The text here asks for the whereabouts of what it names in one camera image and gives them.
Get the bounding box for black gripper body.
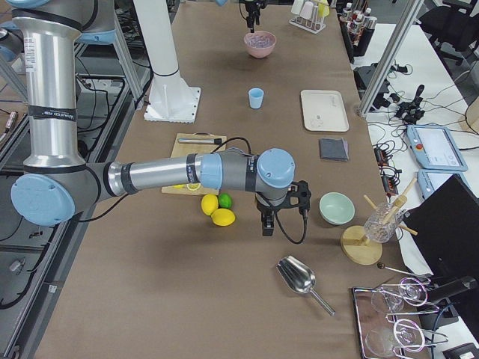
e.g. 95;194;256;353
255;192;275;227
239;0;266;22

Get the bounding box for clear ice cubes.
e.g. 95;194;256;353
245;34;275;49

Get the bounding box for white cup drying rack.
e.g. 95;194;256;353
289;0;330;34

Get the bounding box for steel ice scoop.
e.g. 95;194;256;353
276;255;336;316

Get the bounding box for light blue plastic cup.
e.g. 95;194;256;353
248;88;264;109

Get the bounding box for wooden cup stand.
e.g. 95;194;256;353
341;178;418;265

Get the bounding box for pink bowl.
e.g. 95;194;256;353
243;30;276;58

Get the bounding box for yellow lemon front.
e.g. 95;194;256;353
211;208;236;227

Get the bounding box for yellow lemon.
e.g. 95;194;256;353
201;194;219;216
211;208;236;227

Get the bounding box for green lime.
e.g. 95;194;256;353
218;193;233;209

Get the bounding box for yellow lemon rear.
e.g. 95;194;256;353
201;194;219;216

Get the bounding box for mint green bowl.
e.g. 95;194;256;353
319;192;356;225

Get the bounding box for lemon slice lower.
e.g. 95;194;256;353
186;183;201;191

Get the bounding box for steel muddler black tip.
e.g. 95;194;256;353
177;138;222;145

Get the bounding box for grey folded cloth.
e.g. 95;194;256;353
319;138;349;162

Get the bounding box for wooden cutting board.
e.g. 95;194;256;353
161;133;227;196

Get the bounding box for clear glass on stand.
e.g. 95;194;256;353
364;203;405;243

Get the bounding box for cream rabbit tray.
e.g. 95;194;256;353
300;90;350;132

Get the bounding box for mirror tray with glasses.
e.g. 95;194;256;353
351;277;448;358

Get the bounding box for blue teach pendant lower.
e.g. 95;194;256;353
417;169;468;200

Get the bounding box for blue teach pendant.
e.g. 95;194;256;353
417;169;468;200
406;125;469;172

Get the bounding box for black monitor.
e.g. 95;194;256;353
403;174;479;359

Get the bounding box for blue teach pendant upper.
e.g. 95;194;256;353
406;125;469;172

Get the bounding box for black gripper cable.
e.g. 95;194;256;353
272;181;312;245

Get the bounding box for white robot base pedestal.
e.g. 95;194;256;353
134;0;201;123

